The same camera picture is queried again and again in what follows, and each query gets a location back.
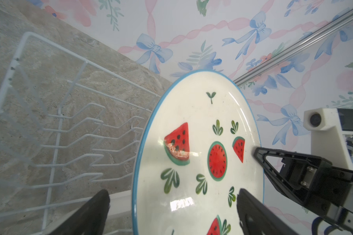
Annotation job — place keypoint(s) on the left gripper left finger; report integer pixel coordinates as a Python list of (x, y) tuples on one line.
[(90, 219)]

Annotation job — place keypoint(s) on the watermelon pattern plate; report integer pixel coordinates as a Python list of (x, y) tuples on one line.
[(195, 155)]

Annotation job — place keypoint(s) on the right aluminium corner post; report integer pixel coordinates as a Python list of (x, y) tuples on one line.
[(321, 34)]

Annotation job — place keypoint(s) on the white plate front of rack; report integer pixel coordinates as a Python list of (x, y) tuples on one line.
[(120, 204)]

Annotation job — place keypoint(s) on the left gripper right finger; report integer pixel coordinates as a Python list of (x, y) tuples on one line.
[(256, 219)]

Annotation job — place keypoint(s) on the white wire dish rack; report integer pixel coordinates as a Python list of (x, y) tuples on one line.
[(69, 128)]

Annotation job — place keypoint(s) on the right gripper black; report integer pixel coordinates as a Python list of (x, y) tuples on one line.
[(313, 183)]

